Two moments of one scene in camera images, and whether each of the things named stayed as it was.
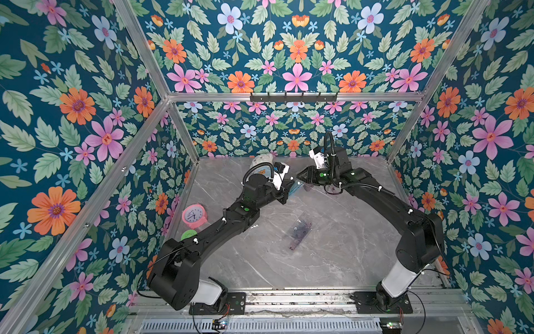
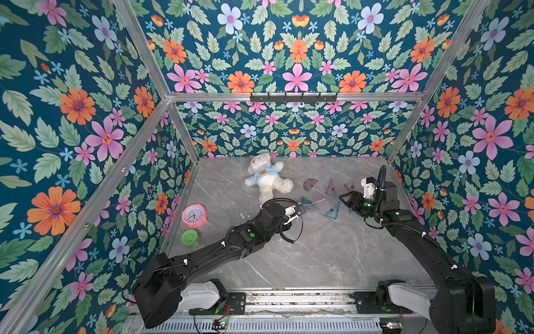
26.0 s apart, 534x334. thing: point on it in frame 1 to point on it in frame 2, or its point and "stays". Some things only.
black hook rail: (292, 99) stays
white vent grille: (306, 325) stays
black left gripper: (280, 194) to (286, 227)
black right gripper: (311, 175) to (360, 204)
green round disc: (188, 234) stays
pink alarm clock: (195, 216) stays
